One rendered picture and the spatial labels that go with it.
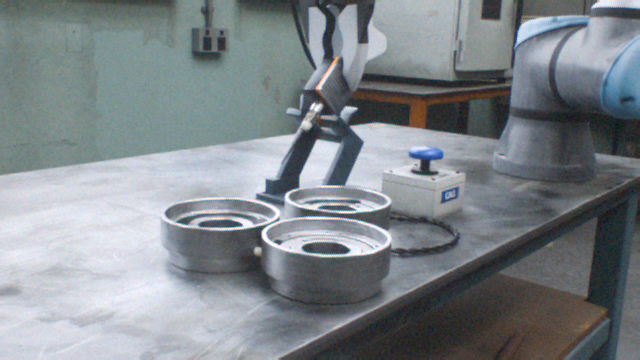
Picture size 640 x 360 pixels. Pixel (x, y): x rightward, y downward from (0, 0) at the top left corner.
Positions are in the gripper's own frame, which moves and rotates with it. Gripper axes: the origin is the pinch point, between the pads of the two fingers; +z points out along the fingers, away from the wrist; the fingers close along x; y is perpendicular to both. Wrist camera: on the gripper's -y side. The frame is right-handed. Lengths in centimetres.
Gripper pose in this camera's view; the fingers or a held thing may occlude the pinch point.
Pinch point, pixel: (336, 79)
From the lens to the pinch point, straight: 75.4
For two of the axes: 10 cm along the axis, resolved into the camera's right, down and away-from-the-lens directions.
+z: 0.3, 9.8, 2.1
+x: -7.1, -1.3, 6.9
